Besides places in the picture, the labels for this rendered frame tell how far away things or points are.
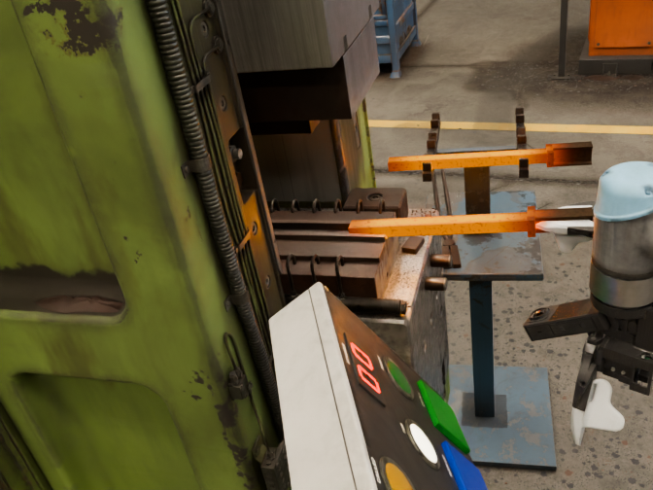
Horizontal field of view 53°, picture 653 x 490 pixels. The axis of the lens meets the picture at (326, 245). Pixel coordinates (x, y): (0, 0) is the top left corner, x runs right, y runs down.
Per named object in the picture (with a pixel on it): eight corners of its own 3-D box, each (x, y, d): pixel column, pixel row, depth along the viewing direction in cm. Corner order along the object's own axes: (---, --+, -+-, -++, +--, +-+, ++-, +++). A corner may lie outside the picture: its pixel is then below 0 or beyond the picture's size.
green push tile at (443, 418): (452, 406, 86) (420, 377, 82) (471, 452, 80) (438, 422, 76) (441, 414, 86) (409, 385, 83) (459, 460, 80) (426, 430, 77)
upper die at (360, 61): (380, 72, 113) (373, 16, 108) (352, 119, 97) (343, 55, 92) (165, 85, 126) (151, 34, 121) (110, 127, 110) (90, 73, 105)
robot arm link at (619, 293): (580, 269, 74) (606, 233, 79) (578, 301, 76) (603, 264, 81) (651, 288, 70) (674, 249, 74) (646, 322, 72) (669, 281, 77)
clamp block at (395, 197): (409, 213, 141) (406, 187, 138) (402, 234, 134) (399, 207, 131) (355, 212, 145) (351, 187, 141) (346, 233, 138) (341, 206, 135)
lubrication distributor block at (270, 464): (299, 481, 110) (284, 425, 103) (288, 513, 105) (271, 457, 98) (280, 478, 111) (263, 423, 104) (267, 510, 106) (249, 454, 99)
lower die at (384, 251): (398, 244, 132) (395, 207, 127) (378, 307, 116) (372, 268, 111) (211, 239, 145) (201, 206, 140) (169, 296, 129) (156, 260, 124)
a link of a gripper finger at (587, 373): (580, 413, 79) (601, 343, 78) (567, 408, 80) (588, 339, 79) (591, 408, 83) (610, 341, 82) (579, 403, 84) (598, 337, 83)
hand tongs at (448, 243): (429, 159, 209) (429, 157, 208) (442, 158, 209) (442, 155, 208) (443, 269, 159) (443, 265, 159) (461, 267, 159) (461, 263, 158)
